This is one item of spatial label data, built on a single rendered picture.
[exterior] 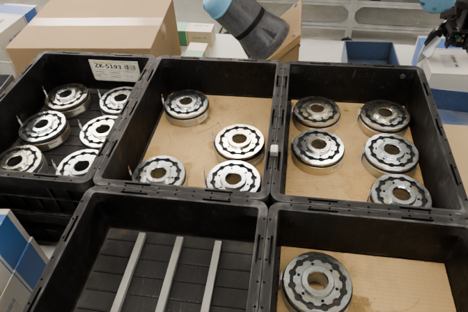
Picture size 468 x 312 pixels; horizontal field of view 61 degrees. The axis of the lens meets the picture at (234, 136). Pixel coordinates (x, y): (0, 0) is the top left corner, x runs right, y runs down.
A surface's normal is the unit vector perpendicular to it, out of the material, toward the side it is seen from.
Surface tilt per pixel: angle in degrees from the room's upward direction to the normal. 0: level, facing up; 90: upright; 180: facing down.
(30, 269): 90
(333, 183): 0
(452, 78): 90
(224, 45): 0
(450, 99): 90
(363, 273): 0
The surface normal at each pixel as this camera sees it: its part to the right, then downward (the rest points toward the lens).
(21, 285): 1.00, 0.03
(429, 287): -0.04, -0.73
